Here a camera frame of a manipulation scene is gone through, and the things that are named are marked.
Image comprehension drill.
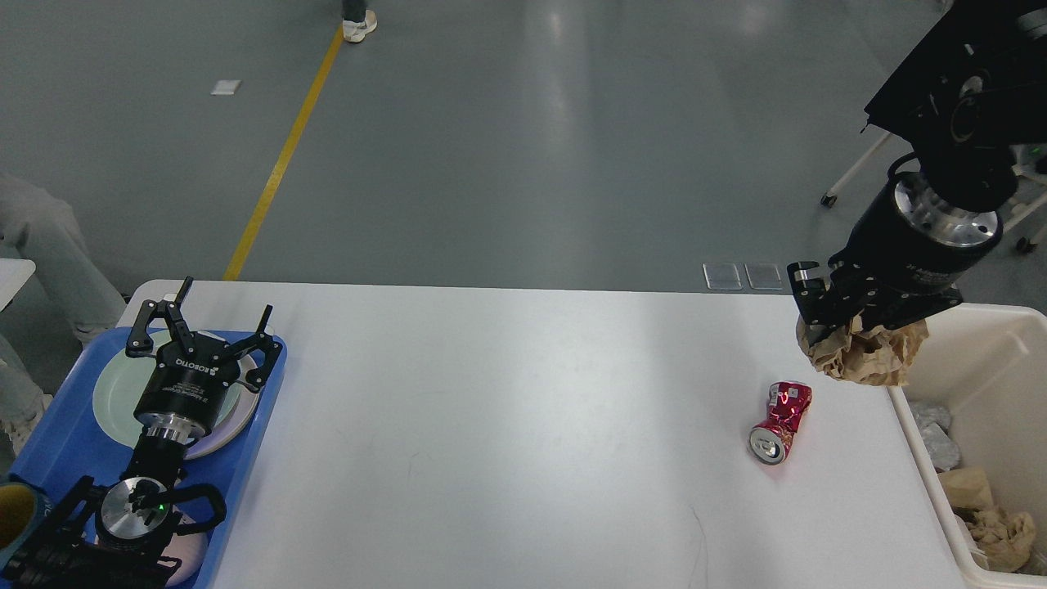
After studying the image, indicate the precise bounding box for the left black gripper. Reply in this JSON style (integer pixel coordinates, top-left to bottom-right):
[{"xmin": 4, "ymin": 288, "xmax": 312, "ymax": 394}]
[{"xmin": 124, "ymin": 277, "xmax": 282, "ymax": 447}]

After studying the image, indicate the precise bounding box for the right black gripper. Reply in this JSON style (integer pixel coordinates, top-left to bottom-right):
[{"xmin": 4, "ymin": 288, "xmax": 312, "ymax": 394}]
[{"xmin": 788, "ymin": 173, "xmax": 1004, "ymax": 346}]

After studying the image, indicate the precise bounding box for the brown paper ball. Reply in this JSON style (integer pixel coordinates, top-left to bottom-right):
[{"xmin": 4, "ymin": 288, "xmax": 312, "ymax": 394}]
[{"xmin": 796, "ymin": 316, "xmax": 930, "ymax": 385}]

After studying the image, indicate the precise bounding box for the light green plate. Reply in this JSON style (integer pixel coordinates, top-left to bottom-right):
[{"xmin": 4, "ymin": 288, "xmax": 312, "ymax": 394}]
[{"xmin": 92, "ymin": 348, "xmax": 233, "ymax": 448}]

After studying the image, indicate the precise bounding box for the red foil wrapper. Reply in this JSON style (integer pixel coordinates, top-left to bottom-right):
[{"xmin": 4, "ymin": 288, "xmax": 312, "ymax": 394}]
[{"xmin": 748, "ymin": 380, "xmax": 814, "ymax": 465}]

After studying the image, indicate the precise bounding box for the brown paper bag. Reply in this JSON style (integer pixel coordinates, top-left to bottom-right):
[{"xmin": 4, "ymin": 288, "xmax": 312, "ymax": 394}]
[{"xmin": 937, "ymin": 466, "xmax": 997, "ymax": 511}]

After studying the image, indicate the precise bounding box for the aluminium foil tray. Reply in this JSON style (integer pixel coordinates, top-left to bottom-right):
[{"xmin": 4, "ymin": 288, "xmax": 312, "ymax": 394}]
[{"xmin": 908, "ymin": 400, "xmax": 962, "ymax": 473}]

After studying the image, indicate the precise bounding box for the white paper cup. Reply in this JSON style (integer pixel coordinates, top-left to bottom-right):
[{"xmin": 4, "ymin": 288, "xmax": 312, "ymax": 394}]
[{"xmin": 964, "ymin": 529, "xmax": 989, "ymax": 570}]

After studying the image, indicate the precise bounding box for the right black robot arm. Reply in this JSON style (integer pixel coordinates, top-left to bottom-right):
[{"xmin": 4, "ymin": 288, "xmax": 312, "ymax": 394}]
[{"xmin": 788, "ymin": 1, "xmax": 1046, "ymax": 344}]

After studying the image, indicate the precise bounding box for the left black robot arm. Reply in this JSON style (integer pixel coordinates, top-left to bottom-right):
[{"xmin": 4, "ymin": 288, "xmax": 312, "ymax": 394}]
[{"xmin": 2, "ymin": 279, "xmax": 285, "ymax": 588}]

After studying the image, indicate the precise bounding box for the white plastic bin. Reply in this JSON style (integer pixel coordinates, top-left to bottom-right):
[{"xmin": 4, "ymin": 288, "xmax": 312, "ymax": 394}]
[{"xmin": 887, "ymin": 304, "xmax": 1046, "ymax": 588}]

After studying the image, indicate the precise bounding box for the blue plastic tray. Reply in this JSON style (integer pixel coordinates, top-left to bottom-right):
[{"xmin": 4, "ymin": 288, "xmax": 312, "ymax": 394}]
[{"xmin": 10, "ymin": 327, "xmax": 285, "ymax": 588}]

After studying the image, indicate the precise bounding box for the white rolling chair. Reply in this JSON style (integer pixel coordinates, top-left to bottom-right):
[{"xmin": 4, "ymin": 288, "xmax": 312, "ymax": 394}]
[{"xmin": 821, "ymin": 132, "xmax": 1046, "ymax": 256}]

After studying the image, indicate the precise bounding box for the person in grey trousers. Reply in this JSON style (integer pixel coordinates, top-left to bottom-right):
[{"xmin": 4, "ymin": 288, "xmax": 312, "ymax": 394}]
[{"xmin": 1, "ymin": 173, "xmax": 127, "ymax": 452}]

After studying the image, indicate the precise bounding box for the blue yellow mug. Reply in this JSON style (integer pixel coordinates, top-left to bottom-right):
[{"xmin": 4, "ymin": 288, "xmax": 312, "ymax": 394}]
[{"xmin": 1, "ymin": 481, "xmax": 53, "ymax": 551}]

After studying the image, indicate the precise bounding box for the black jacket on chair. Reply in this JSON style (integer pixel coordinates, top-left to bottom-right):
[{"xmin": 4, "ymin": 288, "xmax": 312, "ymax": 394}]
[{"xmin": 866, "ymin": 1, "xmax": 1045, "ymax": 148}]

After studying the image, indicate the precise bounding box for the crumpled brown paper in tray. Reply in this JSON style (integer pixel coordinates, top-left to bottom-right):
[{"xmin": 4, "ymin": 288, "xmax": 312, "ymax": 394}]
[{"xmin": 965, "ymin": 507, "xmax": 1037, "ymax": 573}]

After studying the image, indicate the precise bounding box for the passer-by white sneaker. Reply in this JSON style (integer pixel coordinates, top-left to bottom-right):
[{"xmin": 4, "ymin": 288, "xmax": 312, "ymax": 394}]
[{"xmin": 343, "ymin": 10, "xmax": 377, "ymax": 43}]

